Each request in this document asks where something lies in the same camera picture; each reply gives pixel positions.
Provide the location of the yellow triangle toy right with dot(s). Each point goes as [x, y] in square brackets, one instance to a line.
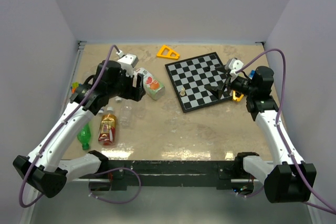
[237, 97]

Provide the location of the yellow triangle toy far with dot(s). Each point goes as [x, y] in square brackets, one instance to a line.
[167, 53]

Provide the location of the blue toy blocks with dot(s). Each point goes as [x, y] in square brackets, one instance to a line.
[252, 73]

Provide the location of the red label tea bottle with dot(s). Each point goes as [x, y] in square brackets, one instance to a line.
[107, 129]

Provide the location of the colourful toy car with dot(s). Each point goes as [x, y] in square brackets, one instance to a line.
[74, 86]

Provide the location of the yellow triangle toy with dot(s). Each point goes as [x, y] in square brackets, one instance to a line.
[167, 53]
[237, 97]

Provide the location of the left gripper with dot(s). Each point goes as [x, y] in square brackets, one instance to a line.
[134, 93]

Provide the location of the green plastic bottle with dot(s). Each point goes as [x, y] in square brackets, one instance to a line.
[84, 137]

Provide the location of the white chess piece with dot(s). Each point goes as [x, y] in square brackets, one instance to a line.
[182, 92]

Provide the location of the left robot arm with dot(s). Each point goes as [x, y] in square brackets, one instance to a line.
[43, 168]

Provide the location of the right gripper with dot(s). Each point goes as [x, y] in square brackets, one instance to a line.
[216, 89]

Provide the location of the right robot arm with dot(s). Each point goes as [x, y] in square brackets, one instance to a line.
[289, 177]

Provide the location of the chessboard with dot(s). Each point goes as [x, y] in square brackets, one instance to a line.
[191, 74]

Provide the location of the black chess piece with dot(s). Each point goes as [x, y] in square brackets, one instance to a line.
[208, 68]

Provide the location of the clear Pocari bottle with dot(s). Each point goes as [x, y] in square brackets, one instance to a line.
[126, 114]

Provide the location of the black table front rail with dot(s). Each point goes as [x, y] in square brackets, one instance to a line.
[221, 175]

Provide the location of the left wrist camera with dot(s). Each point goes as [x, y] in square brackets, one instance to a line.
[127, 62]

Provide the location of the grapefruit tea bottle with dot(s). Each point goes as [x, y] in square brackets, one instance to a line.
[153, 87]

